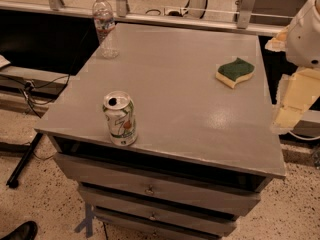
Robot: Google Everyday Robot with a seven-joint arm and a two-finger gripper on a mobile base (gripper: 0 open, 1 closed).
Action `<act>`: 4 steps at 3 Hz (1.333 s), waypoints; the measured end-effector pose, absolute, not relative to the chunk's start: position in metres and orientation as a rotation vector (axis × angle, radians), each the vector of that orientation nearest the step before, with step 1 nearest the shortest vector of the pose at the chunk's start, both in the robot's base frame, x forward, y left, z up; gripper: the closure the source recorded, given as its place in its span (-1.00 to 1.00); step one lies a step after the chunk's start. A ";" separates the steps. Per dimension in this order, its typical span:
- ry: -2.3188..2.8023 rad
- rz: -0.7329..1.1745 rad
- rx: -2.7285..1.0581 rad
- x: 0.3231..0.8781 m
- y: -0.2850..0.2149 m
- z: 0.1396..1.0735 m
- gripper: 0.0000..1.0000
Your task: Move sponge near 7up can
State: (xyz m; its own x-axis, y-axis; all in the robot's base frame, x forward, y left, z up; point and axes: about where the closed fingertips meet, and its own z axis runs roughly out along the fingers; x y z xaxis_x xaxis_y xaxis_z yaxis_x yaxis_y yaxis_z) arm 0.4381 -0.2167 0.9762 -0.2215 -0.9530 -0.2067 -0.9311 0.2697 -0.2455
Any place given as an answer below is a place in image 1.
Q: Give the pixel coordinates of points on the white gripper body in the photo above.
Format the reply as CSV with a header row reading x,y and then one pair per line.
x,y
305,39

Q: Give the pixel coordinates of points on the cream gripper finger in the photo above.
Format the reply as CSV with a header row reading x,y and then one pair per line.
x,y
278,43
295,95

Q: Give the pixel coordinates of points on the green and yellow sponge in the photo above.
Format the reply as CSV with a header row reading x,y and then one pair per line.
x,y
235,72

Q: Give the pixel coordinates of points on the white green 7up can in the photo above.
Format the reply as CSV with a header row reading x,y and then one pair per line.
x,y
118,108

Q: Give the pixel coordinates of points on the grey drawer cabinet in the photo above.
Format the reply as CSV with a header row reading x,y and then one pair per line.
x,y
189,124

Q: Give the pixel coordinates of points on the grey middle drawer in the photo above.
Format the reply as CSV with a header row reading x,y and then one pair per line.
x,y
157,210

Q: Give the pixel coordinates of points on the grey drawer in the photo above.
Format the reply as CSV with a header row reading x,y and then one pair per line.
x,y
158,186
155,229
157,210

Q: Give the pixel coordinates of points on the clear plastic water bottle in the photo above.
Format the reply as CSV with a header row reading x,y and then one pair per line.
x,y
105,28

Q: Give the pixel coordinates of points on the grey top drawer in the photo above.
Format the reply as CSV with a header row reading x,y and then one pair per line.
x,y
158,186

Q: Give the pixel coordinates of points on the grey bottom drawer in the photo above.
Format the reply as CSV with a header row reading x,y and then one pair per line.
x,y
155,229

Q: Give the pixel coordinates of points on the blue tape cross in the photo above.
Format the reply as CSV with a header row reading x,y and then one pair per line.
x,y
87,223

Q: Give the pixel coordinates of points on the black stand leg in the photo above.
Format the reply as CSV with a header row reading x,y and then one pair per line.
x,y
13,182

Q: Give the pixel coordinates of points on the black shoe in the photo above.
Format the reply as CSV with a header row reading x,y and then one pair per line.
x,y
26,231

